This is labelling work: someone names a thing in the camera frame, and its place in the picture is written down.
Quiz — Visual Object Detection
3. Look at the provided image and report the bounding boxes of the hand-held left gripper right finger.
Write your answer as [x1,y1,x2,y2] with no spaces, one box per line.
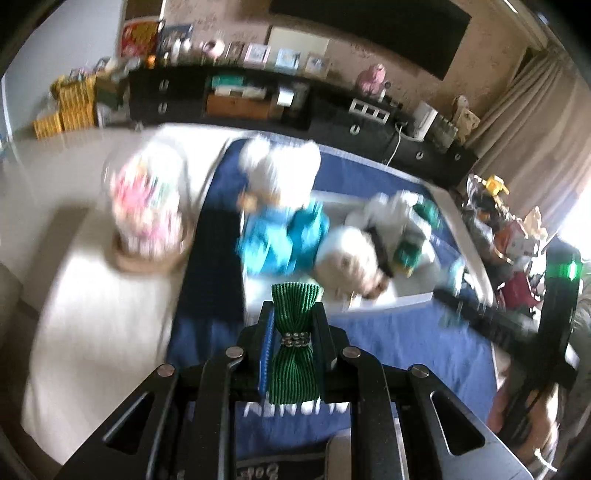
[316,307,532,480]

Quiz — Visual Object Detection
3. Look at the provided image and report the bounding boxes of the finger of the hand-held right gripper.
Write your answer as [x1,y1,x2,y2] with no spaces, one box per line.
[434,286,544,350]

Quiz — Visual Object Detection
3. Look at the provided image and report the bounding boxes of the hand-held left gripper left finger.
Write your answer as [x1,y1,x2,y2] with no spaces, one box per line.
[55,302,275,480]

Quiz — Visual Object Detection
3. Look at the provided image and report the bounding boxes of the dark green ribbed bow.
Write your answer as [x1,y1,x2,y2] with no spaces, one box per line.
[269,282,324,404]

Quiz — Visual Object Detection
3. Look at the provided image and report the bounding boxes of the white cardboard box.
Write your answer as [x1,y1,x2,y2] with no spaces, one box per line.
[240,189,495,315]

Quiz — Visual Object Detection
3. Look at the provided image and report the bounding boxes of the brown and white plush toy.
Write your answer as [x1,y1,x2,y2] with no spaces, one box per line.
[316,226,389,298]

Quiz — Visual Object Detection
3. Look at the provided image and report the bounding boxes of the black sock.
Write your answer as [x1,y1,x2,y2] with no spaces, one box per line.
[367,226,395,278]

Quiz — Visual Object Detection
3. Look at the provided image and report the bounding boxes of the white teddy bear blue overalls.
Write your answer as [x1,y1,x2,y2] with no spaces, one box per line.
[237,138,324,278]

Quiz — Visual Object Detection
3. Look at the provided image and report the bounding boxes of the red gift box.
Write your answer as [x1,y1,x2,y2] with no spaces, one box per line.
[503,272,536,305]

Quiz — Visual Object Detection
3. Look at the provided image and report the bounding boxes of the navy blue blanket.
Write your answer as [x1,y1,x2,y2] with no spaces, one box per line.
[166,138,499,462]

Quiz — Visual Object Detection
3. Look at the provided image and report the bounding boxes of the yellow toy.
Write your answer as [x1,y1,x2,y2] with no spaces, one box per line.
[481,175,509,199]

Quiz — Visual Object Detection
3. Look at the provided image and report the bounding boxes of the glass dome with rose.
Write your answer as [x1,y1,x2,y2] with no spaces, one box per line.
[104,138,197,273]

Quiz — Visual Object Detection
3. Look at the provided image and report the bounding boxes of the row of glass bottles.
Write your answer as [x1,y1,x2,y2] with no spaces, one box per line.
[431,115,458,148]

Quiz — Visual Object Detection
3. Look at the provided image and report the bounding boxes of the beige curtain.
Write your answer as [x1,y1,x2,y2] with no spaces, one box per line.
[475,46,591,232]

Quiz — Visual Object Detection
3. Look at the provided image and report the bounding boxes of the tall white router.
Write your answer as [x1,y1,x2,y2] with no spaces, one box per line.
[412,102,438,140]

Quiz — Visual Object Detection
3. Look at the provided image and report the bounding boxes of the black TV cabinet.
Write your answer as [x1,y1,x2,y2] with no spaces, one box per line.
[128,69,478,185]

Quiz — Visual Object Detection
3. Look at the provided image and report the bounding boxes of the brown wooden box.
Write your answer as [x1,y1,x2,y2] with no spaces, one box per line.
[205,95,273,120]

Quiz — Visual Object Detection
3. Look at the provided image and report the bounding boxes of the pink plush figure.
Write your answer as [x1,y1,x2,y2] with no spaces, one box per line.
[358,64,386,93]

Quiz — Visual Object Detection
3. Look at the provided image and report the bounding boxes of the yellow plastic crate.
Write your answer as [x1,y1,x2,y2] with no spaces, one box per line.
[60,104,98,130]
[32,115,63,139]
[58,76,98,109]

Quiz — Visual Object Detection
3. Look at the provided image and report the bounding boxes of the white canvas board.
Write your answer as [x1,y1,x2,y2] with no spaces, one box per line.
[268,26,331,70]

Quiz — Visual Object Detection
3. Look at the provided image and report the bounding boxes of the black television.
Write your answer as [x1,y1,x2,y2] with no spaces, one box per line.
[269,0,472,80]

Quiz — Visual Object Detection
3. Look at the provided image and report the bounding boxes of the blue gift box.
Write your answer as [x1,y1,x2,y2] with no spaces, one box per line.
[157,24,194,63]

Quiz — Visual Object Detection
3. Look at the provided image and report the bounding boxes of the red and yellow decoration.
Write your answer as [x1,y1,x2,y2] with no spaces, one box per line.
[120,19,164,58]

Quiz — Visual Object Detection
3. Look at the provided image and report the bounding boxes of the white cable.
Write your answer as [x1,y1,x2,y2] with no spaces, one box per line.
[385,122,409,166]

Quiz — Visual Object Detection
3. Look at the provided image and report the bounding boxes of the white triple photo frame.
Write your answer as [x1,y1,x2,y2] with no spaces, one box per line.
[348,98,392,123]

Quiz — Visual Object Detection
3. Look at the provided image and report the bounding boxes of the wooden picture frame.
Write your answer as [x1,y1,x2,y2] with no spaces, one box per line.
[305,53,329,78]

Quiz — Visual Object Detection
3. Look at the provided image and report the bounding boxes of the white frame blue picture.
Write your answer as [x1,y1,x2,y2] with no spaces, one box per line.
[276,47,301,71]

